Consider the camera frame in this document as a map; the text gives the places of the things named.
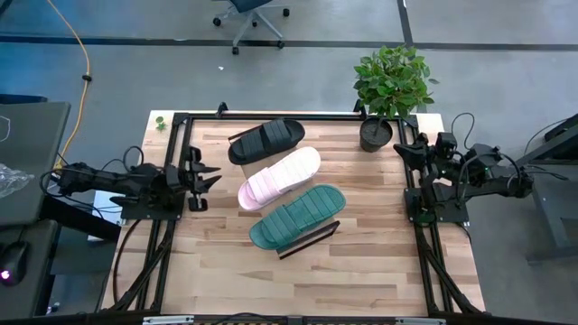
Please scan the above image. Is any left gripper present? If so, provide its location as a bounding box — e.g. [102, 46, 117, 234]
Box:
[164, 146, 224, 213]

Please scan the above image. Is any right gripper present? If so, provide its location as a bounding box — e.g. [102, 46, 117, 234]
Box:
[393, 133, 438, 182]

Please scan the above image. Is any black slide sandal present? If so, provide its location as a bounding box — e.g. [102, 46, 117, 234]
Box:
[227, 117, 307, 166]

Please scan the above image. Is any pink slide sandal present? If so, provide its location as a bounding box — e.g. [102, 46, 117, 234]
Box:
[238, 145, 322, 212]

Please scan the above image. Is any green slide sandal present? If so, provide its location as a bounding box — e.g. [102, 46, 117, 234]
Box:
[248, 183, 348, 252]

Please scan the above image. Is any green potted plant black pot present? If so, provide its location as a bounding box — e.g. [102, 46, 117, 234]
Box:
[352, 44, 441, 154]

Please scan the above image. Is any dark side table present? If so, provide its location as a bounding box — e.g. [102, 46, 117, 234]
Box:
[516, 114, 578, 266]

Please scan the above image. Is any grey office chair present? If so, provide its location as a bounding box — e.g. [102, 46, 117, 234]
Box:
[211, 0, 292, 57]

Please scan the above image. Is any grey side table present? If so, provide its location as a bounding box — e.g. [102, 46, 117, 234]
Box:
[0, 101, 72, 228]

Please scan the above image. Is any clear plastic bag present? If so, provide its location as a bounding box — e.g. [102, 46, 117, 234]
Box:
[0, 162, 36, 200]

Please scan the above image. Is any black computer mouse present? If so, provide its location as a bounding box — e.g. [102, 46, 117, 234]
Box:
[0, 240, 30, 288]

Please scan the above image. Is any black desk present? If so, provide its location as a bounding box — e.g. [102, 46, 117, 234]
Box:
[0, 219, 61, 322]

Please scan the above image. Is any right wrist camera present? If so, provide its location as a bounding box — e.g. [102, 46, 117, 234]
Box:
[434, 132, 459, 157]

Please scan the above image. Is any black aluminium rig frame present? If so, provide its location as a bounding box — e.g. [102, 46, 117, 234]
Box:
[101, 101, 487, 317]

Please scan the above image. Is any thin black cable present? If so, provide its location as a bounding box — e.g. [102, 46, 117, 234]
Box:
[451, 112, 477, 151]

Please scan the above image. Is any silver aluminium bracket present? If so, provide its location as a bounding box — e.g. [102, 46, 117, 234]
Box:
[396, 317, 447, 325]
[142, 315, 196, 325]

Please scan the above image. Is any yellow cable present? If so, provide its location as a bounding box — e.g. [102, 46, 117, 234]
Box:
[44, 0, 92, 171]

